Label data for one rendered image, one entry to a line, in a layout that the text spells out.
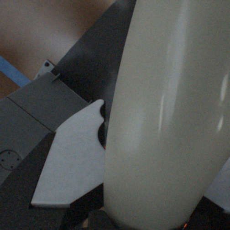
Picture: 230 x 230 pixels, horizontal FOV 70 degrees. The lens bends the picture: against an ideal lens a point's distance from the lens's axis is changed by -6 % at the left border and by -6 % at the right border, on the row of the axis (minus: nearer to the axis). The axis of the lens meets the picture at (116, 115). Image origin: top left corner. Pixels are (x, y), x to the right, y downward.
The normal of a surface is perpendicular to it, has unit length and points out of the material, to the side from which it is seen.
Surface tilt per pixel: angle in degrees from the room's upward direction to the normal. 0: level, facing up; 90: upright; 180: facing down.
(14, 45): 0
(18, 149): 90
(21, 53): 0
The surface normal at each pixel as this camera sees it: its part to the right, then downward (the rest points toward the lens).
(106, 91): -0.11, 0.47
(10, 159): 0.66, -0.63
